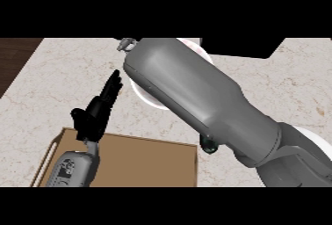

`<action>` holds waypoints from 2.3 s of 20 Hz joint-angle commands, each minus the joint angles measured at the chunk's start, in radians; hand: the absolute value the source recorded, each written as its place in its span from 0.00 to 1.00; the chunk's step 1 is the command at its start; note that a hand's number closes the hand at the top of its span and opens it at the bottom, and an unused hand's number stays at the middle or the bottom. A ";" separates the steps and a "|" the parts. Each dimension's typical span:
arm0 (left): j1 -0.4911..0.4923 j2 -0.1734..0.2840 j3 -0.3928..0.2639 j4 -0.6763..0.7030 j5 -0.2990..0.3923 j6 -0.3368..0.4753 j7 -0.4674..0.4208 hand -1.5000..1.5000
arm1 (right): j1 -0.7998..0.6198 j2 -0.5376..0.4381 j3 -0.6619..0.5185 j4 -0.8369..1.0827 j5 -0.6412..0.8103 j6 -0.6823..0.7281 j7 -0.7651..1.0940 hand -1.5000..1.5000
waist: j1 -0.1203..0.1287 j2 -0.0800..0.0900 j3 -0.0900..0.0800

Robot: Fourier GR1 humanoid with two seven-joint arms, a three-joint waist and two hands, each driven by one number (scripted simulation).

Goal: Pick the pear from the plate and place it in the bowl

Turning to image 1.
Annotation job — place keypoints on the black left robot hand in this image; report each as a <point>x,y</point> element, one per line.
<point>95,117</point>

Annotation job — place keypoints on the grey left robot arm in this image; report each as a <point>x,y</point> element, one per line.
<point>71,170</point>

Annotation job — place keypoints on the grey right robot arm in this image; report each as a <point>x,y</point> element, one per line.
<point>195,96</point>

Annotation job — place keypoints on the white plate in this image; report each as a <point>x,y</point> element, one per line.
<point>147,98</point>

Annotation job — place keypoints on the white bowl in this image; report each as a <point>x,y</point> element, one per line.
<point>319,140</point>

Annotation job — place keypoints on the brown wooden cutting board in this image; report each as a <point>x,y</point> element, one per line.
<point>147,164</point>

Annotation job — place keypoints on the black appliance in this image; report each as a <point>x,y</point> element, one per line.
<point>243,47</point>

